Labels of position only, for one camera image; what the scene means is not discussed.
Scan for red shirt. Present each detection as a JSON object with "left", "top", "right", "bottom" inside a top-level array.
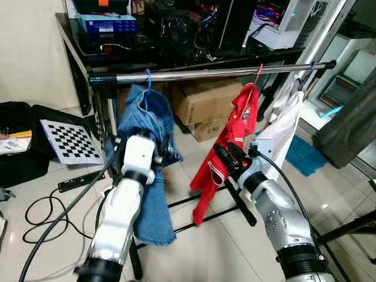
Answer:
[{"left": 189, "top": 82, "right": 260, "bottom": 226}]

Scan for blue denim shorts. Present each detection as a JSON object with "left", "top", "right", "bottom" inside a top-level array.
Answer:
[{"left": 113, "top": 84, "right": 183, "bottom": 246}]

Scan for blue plastic hanger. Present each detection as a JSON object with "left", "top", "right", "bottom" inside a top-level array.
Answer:
[{"left": 143, "top": 69, "right": 155, "bottom": 96}]

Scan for pink plastic hanger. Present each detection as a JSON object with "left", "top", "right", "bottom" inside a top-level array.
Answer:
[{"left": 253, "top": 63, "right": 265, "bottom": 90}]

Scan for purple plastic hanger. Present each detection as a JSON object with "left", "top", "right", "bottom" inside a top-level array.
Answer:
[{"left": 297, "top": 62, "right": 318, "bottom": 93}]

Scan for small printed cardboard box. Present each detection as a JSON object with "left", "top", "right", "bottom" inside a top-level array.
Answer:
[{"left": 189, "top": 117, "right": 231, "bottom": 143}]

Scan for black clothes rack base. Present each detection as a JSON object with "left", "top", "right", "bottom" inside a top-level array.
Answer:
[{"left": 128, "top": 176, "right": 260, "bottom": 280}]

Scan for white thin blouse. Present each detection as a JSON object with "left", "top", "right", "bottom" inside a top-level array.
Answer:
[{"left": 261, "top": 88, "right": 306, "bottom": 180}]

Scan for brown cardboard box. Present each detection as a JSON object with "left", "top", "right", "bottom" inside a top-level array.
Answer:
[{"left": 169, "top": 79, "right": 244, "bottom": 126}]

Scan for teal floor mat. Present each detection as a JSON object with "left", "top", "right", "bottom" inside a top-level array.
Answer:
[{"left": 285, "top": 135, "right": 330, "bottom": 177}]

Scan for silver clothes rack upright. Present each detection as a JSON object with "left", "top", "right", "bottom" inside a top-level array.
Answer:
[{"left": 93, "top": 85, "right": 120, "bottom": 145}]

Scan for black power strip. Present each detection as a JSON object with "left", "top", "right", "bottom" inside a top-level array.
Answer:
[{"left": 58, "top": 170, "right": 108, "bottom": 193}]

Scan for black white checkerboard panel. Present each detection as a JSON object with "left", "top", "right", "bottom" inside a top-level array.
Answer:
[{"left": 40, "top": 119, "right": 106, "bottom": 165}]

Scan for black glossy desk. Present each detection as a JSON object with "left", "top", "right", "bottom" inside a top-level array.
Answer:
[{"left": 56, "top": 12, "right": 330, "bottom": 118}]

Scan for grey curtain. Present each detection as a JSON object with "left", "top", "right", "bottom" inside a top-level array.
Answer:
[{"left": 313, "top": 69, "right": 376, "bottom": 170}]

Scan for black computer tower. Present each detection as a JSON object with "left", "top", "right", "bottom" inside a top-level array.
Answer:
[{"left": 216, "top": 0, "right": 257, "bottom": 52}]

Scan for white computer case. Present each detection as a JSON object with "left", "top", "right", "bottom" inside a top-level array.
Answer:
[{"left": 250, "top": 0, "right": 321, "bottom": 51}]

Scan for black laundry basket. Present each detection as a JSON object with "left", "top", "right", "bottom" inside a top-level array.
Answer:
[{"left": 0, "top": 101, "right": 98, "bottom": 189}]

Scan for blue storage box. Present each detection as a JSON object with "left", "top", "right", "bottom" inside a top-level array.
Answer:
[{"left": 76, "top": 13, "right": 139, "bottom": 37}]

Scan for glass sliding door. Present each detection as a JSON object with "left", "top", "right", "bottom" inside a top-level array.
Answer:
[{"left": 293, "top": 0, "right": 376, "bottom": 133}]

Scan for black toolbox orange latch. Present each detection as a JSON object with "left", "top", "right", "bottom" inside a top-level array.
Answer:
[{"left": 73, "top": 0, "right": 131, "bottom": 15}]

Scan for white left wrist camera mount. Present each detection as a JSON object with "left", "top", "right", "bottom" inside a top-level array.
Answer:
[{"left": 120, "top": 134, "right": 158, "bottom": 177}]

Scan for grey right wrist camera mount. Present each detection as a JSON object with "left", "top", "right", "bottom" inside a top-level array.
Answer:
[{"left": 240, "top": 139, "right": 274, "bottom": 182}]

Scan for silver clothes rack rail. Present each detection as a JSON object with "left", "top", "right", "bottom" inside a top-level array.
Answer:
[{"left": 88, "top": 60, "right": 337, "bottom": 86}]

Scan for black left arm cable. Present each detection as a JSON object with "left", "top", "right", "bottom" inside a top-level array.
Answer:
[{"left": 18, "top": 147, "right": 127, "bottom": 282}]

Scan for black floor cable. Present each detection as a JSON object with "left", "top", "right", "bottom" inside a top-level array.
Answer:
[{"left": 22, "top": 188, "right": 112, "bottom": 245}]

